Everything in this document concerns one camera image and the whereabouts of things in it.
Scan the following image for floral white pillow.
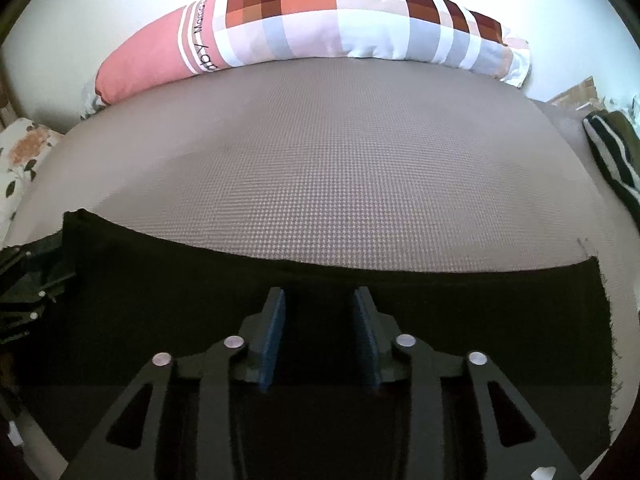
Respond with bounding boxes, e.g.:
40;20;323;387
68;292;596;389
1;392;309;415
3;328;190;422
0;118;64;245

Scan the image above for pink patchwork long pillow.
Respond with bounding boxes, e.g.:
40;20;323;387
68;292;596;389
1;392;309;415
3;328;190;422
82;0;532;118

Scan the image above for striped dark green garment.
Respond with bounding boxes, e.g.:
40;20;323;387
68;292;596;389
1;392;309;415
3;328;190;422
582;110;640;228

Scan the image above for black pants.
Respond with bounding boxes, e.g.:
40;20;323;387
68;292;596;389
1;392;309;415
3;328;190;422
1;210;613;479

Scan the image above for brown cardboard box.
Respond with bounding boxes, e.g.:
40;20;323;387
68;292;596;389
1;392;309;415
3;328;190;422
548;76;605;112

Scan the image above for grey textured bed cover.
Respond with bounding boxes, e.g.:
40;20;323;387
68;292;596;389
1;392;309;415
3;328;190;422
6;60;639;479

